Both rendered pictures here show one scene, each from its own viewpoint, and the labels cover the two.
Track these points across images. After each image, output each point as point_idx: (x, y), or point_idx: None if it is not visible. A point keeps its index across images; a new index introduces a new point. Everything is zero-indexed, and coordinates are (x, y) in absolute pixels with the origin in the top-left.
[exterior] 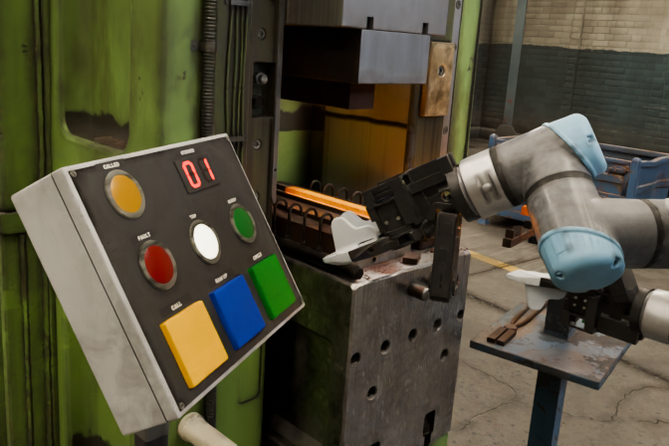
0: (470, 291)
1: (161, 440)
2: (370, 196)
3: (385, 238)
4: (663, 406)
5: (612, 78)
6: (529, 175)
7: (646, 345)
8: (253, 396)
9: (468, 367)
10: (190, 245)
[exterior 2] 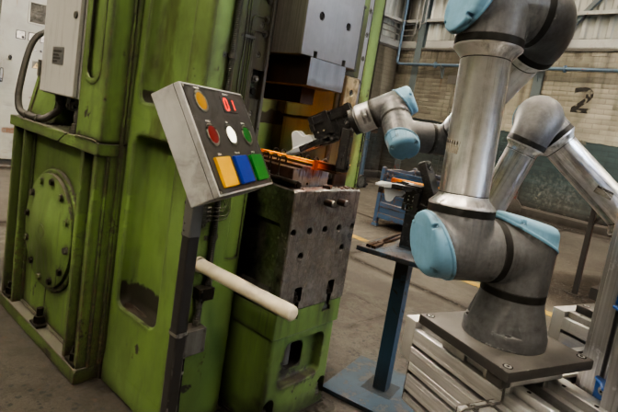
0: (361, 259)
1: (196, 239)
2: (311, 119)
3: (316, 139)
4: None
5: None
6: (383, 109)
7: (469, 296)
8: (233, 257)
9: (357, 298)
10: (225, 133)
